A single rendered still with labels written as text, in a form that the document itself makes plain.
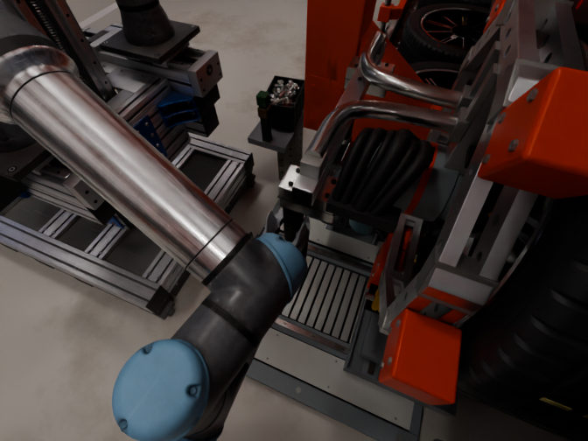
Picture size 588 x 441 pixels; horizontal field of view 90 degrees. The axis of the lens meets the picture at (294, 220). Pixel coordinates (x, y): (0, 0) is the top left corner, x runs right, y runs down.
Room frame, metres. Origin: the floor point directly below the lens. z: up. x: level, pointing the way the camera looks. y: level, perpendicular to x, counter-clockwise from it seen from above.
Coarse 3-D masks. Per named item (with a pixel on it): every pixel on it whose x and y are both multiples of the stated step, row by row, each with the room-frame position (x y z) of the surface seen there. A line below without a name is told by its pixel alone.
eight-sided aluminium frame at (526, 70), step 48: (528, 0) 0.43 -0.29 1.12; (480, 48) 0.51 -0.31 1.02; (528, 48) 0.31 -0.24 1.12; (576, 48) 0.31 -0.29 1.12; (480, 144) 0.24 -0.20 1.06; (480, 192) 0.19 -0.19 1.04; (528, 192) 0.18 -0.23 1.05; (480, 240) 0.17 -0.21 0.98; (384, 288) 0.22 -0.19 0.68; (432, 288) 0.12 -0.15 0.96; (480, 288) 0.11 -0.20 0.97
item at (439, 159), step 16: (432, 144) 0.39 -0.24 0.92; (432, 160) 0.36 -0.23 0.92; (432, 176) 0.33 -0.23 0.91; (448, 176) 0.33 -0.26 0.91; (416, 192) 0.32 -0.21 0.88; (432, 192) 0.31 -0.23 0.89; (448, 192) 0.31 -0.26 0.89; (416, 208) 0.31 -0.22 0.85; (432, 208) 0.30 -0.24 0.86; (448, 208) 0.30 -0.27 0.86
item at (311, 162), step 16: (496, 64) 0.35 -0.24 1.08; (496, 80) 0.33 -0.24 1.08; (480, 96) 0.33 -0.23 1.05; (336, 112) 0.36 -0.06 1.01; (352, 112) 0.36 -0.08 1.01; (368, 112) 0.37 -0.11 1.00; (384, 112) 0.37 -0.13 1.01; (400, 112) 0.36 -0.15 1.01; (416, 112) 0.36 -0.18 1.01; (432, 112) 0.36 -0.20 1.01; (464, 112) 0.35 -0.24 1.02; (320, 128) 0.32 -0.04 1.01; (336, 128) 0.33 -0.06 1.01; (432, 128) 0.35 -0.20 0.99; (448, 128) 0.34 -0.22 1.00; (464, 128) 0.33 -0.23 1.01; (320, 144) 0.29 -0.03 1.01; (304, 160) 0.27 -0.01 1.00; (320, 160) 0.27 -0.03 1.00; (320, 176) 0.26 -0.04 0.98
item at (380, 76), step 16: (368, 48) 0.53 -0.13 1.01; (496, 48) 0.39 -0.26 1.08; (368, 64) 0.48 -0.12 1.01; (368, 80) 0.47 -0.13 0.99; (384, 80) 0.44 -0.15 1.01; (400, 80) 0.44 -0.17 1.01; (416, 80) 0.43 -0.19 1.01; (480, 80) 0.38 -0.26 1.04; (416, 96) 0.41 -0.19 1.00; (432, 96) 0.41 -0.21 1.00; (448, 96) 0.40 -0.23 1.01; (464, 96) 0.38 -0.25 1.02
